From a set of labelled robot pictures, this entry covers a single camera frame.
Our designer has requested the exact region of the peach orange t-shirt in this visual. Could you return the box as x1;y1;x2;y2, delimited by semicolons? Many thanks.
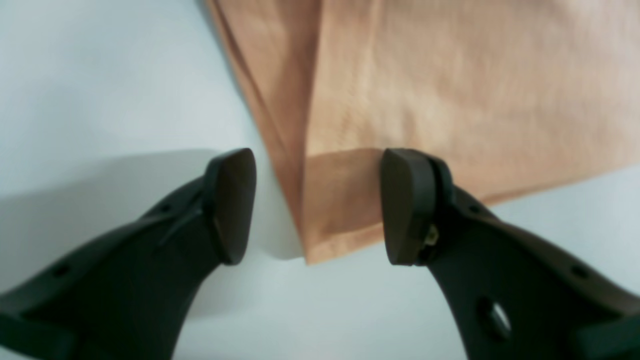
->
207;0;640;265

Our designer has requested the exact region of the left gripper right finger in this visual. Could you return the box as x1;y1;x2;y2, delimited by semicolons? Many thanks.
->
380;148;640;360

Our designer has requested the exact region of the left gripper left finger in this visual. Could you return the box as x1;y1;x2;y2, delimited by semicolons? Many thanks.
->
0;148;257;360

